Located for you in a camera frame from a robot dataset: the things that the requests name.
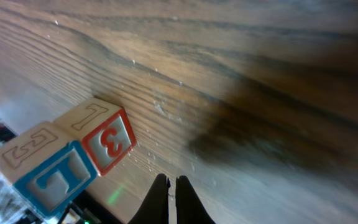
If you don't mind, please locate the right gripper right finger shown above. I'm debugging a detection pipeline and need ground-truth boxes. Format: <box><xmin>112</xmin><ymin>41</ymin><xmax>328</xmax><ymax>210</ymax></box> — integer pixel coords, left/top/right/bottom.
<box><xmin>175</xmin><ymin>175</ymin><xmax>215</xmax><ymax>224</ymax></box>

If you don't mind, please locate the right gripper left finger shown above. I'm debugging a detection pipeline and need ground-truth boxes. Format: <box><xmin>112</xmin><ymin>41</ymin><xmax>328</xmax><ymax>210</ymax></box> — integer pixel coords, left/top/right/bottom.
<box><xmin>129</xmin><ymin>174</ymin><xmax>170</xmax><ymax>224</ymax></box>

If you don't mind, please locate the wooden block red three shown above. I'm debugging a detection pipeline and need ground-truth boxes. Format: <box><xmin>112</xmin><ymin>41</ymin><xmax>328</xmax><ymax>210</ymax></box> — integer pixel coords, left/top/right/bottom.
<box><xmin>53</xmin><ymin>98</ymin><xmax>137</xmax><ymax>176</ymax></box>

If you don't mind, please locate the wooden block number two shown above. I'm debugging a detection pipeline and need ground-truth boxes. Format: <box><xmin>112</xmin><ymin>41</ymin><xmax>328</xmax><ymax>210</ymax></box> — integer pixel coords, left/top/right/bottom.
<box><xmin>0</xmin><ymin>121</ymin><xmax>97</xmax><ymax>219</ymax></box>

